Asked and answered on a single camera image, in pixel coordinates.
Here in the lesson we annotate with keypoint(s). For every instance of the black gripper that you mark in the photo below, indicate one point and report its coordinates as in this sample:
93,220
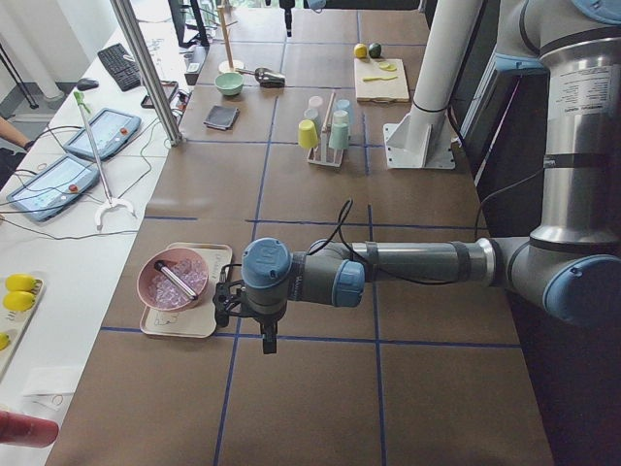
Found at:
266,324

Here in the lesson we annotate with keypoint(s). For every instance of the mint green cup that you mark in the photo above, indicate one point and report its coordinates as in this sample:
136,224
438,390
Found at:
339,136

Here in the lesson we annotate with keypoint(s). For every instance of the pink plastic cup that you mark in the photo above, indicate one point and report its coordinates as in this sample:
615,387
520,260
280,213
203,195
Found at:
315,102

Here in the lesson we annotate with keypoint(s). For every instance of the white cup holder rack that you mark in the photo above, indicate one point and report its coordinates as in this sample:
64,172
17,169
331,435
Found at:
323,154

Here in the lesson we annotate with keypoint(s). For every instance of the yellow cup on rack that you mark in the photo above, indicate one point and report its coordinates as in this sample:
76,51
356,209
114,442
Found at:
307,134

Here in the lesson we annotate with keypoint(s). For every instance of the grey cup on rack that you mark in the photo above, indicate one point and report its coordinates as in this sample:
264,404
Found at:
312,114

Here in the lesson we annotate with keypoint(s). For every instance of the white cup on rack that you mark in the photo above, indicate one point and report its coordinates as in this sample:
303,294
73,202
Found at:
340,117

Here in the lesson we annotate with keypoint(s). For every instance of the light blue cup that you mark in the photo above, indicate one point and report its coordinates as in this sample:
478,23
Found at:
345,105

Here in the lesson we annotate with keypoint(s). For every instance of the beige tray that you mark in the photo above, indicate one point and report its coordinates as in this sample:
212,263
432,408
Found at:
197,321

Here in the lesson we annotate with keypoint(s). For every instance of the metal spoon in bowl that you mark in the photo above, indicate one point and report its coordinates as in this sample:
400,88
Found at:
161,267

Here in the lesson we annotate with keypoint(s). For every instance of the pink bowl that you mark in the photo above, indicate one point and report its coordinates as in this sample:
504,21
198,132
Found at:
157,292

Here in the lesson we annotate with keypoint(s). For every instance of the dark grey folded cloth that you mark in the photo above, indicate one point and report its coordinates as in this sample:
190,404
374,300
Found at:
221,117

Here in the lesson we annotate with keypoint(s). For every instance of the mint green bowl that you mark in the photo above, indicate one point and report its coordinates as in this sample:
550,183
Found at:
229,84

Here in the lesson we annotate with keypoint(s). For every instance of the metal scoop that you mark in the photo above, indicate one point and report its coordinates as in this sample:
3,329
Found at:
265,77

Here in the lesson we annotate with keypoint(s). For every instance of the upper teach pendant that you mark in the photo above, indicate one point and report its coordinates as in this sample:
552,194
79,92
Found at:
112,130

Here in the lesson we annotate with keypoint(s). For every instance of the teach pendant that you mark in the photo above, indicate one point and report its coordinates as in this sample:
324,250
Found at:
55,188
112,130

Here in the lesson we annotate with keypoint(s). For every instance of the lower teach pendant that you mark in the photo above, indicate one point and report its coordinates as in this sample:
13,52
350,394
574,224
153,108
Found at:
55,188

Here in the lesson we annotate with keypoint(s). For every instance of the wooden mug tree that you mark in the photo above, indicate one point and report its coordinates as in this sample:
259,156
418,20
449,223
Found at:
231,65

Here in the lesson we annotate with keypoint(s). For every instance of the wooden cutting board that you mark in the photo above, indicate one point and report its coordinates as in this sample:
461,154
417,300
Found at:
396,91

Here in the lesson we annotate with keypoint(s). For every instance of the red bottle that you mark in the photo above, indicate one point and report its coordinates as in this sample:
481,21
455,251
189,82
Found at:
27,431

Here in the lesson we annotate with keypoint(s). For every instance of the lime half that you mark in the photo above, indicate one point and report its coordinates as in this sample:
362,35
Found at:
386,66

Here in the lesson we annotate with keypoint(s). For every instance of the yellow lemon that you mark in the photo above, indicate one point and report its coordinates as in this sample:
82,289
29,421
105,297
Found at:
360,51

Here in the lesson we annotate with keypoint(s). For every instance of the black keyboard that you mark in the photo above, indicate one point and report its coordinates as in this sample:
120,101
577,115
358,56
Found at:
122,69

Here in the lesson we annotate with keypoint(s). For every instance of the green avocado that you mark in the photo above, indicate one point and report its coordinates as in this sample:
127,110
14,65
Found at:
374,50

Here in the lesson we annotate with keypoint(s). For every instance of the reacher grabber tool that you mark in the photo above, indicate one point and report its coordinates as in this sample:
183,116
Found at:
111,202

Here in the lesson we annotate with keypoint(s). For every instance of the black computer mouse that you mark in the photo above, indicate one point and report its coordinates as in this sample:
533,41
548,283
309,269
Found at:
86,84

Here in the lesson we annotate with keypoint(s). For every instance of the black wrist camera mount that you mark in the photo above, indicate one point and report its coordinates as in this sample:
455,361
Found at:
229,300

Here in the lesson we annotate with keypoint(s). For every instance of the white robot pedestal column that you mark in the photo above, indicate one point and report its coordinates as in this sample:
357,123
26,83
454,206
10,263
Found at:
422,139

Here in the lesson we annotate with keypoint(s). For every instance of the aluminium frame post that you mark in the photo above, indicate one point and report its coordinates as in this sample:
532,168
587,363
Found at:
132,32

